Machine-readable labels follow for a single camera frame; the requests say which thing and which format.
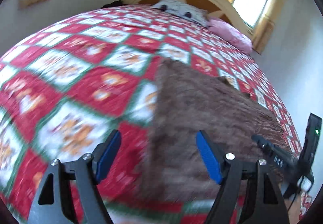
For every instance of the red patchwork bedspread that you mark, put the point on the red patchwork bedspread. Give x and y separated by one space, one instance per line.
64 88

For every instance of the pink pillow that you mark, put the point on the pink pillow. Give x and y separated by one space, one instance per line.
230 34

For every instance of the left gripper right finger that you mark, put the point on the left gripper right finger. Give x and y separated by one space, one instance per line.
263 201

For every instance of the brown knit sweater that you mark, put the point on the brown knit sweater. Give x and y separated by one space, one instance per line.
189 101

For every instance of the grey patterned pillow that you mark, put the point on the grey patterned pillow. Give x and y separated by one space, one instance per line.
183 10

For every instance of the yellow curtain behind bed right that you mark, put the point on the yellow curtain behind bed right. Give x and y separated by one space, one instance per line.
266 25

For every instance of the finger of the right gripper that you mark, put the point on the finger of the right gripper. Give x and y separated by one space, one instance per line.
275 155

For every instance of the black object beside bed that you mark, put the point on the black object beside bed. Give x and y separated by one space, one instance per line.
113 4

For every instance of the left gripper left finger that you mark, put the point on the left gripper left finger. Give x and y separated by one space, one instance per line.
53 201

